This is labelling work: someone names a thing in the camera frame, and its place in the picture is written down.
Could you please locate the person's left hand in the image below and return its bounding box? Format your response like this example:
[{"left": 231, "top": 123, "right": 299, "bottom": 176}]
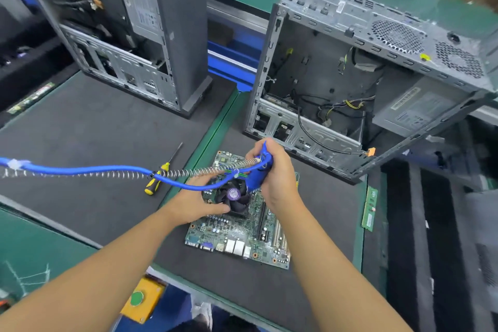
[{"left": 159, "top": 168, "right": 238, "bottom": 228}]

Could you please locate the person's right hand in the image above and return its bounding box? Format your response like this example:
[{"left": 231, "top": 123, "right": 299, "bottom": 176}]
[{"left": 245, "top": 137, "right": 300, "bottom": 216}]

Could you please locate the blue electric screwdriver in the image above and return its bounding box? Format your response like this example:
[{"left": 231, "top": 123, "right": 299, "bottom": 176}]
[{"left": 245, "top": 141, "right": 275, "bottom": 192}]

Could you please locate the yellow black handled screwdriver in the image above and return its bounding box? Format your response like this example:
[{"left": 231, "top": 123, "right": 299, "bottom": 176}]
[{"left": 143, "top": 141, "right": 185, "bottom": 197}]

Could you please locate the black CPU fan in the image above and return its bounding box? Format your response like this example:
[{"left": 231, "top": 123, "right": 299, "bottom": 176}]
[{"left": 202, "top": 172, "right": 254, "bottom": 216}]

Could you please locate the green motherboard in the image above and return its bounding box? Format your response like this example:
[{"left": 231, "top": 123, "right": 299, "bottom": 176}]
[{"left": 184, "top": 149, "right": 300, "bottom": 270}]

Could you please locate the silver computer case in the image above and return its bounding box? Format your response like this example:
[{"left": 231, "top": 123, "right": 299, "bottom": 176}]
[{"left": 6, "top": 0, "right": 213, "bottom": 119}]

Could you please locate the dark grey computer case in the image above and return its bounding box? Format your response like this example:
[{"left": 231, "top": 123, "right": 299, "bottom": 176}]
[{"left": 241, "top": 0, "right": 498, "bottom": 185}]

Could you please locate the person's left forearm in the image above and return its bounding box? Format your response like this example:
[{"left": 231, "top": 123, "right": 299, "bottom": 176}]
[{"left": 0, "top": 211, "right": 184, "bottom": 332}]

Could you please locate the person's right forearm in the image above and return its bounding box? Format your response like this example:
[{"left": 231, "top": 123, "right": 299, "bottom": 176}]
[{"left": 274, "top": 199, "right": 413, "bottom": 332}]

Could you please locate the person's white shoe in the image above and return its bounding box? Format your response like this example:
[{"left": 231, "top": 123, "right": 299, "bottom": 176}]
[{"left": 190, "top": 300, "right": 215, "bottom": 330}]

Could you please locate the green memory module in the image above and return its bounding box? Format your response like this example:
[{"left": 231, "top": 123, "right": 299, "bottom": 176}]
[
  {"left": 362, "top": 185, "right": 380, "bottom": 231},
  {"left": 6, "top": 81, "right": 57, "bottom": 116}
]

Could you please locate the yellow box green button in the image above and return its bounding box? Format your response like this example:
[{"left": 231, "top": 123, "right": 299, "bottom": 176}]
[{"left": 119, "top": 275, "right": 167, "bottom": 325}]

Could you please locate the blue plastic crate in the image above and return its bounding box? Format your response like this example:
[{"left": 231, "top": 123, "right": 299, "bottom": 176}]
[{"left": 206, "top": 28, "right": 269, "bottom": 94}]

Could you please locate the black divided foam tray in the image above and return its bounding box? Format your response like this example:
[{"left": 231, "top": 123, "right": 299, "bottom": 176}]
[{"left": 380, "top": 160, "right": 498, "bottom": 332}]

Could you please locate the silver power supply unit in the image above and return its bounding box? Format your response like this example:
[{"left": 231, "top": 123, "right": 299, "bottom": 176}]
[{"left": 372, "top": 87, "right": 468, "bottom": 138}]

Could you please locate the white coiled cord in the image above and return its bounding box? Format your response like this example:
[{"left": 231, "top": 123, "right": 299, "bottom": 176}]
[{"left": 0, "top": 160, "right": 259, "bottom": 183}]

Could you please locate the blue coiled cable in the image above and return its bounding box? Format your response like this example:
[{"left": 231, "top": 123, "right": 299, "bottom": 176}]
[{"left": 0, "top": 153, "right": 266, "bottom": 192}]

